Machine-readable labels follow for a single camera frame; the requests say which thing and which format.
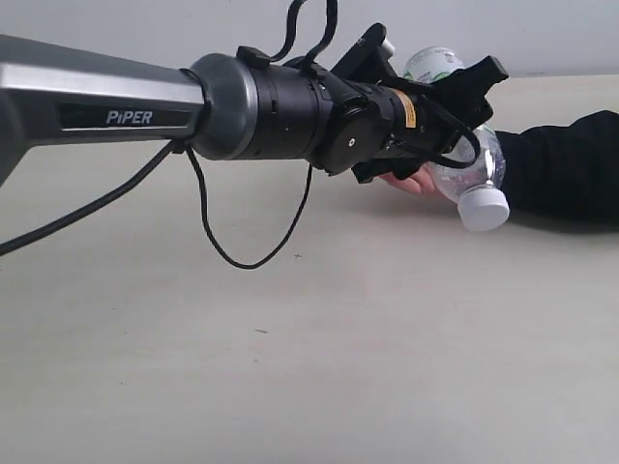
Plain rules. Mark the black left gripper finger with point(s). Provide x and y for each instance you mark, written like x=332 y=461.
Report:
x=463 y=92

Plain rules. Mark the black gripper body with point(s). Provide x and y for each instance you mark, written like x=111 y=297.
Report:
x=403 y=126

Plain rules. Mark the green label water bottle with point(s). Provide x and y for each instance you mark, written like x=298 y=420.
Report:
x=476 y=189

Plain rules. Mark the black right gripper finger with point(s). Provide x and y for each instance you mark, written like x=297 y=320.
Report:
x=366 y=168

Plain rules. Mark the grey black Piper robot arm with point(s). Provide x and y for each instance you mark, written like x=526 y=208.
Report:
x=357 y=116

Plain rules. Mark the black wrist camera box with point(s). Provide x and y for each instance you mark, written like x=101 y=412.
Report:
x=368 y=59

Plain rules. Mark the person's open bare hand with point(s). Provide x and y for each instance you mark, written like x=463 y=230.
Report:
x=420 y=183

